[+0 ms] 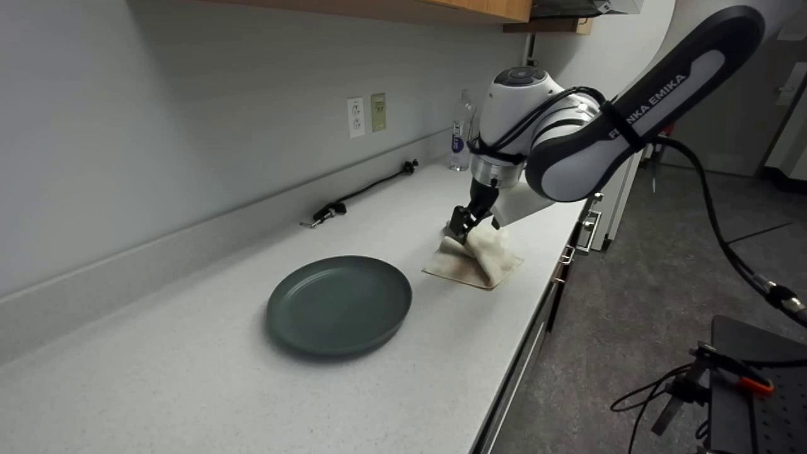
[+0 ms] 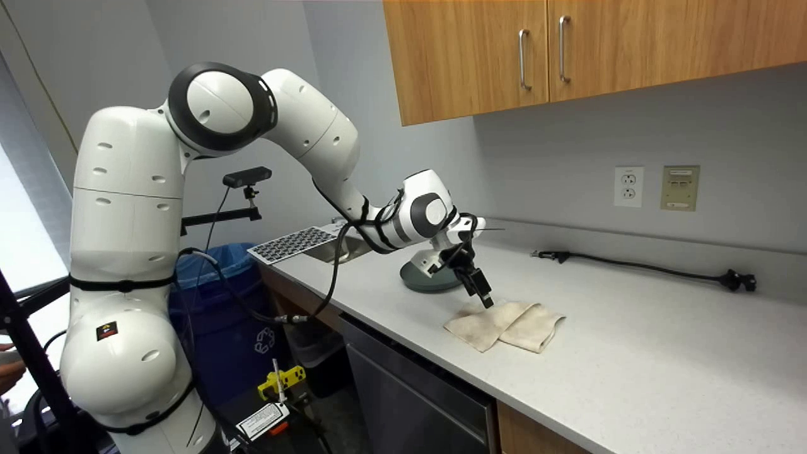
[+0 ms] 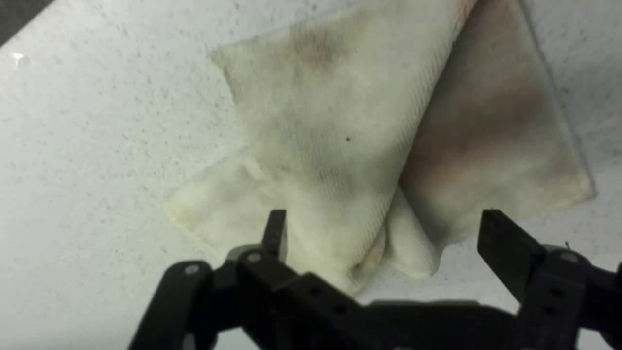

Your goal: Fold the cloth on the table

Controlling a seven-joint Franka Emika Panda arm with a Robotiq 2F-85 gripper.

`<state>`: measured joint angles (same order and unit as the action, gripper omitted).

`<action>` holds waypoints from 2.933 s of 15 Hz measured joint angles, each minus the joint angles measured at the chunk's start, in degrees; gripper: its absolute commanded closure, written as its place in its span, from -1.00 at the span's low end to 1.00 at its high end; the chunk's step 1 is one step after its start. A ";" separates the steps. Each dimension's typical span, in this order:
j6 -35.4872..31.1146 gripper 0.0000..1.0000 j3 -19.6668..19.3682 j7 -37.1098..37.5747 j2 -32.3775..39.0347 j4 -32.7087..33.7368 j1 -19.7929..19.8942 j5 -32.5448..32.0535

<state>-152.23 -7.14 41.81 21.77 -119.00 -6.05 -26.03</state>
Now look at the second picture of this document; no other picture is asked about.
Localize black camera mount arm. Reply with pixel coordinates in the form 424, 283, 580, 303
179, 185, 265, 239

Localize person forearm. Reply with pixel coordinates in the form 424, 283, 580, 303
0, 337, 24, 399

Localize white wall power outlet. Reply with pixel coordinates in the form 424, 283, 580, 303
610, 163, 647, 213

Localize grey grid drying rack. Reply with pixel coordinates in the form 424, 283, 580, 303
247, 219, 343, 267

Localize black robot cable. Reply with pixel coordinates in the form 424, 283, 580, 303
274, 195, 409, 329

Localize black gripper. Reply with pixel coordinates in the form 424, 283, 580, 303
440, 237, 500, 310

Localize black tripod stand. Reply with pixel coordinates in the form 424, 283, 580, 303
0, 271, 81, 454

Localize black camera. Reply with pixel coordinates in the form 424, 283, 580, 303
220, 163, 278, 192

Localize white red power strip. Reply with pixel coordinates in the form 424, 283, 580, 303
231, 399, 291, 446

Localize wooden sink base cabinet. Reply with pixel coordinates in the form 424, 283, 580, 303
259, 267, 348, 340

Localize silver cabinet door handle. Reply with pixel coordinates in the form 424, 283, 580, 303
513, 25, 534, 93
555, 12, 575, 85

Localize black dishwasher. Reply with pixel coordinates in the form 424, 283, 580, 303
337, 312, 502, 454

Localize wall power outlets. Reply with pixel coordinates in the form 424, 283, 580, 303
658, 161, 704, 214

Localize blue recycling bin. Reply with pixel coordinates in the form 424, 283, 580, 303
167, 243, 285, 408

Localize black power cord with plug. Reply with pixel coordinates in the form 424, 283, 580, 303
532, 245, 759, 296

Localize wooden wall cabinet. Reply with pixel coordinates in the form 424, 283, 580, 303
380, 0, 807, 128

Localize beige stained cloth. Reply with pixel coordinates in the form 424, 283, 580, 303
440, 297, 568, 356

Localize yellow clamp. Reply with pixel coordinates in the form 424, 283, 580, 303
254, 358, 309, 407

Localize steel sink basin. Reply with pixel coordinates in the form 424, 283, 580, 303
303, 233, 378, 267

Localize dark green round plate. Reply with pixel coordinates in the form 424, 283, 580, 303
395, 254, 463, 296

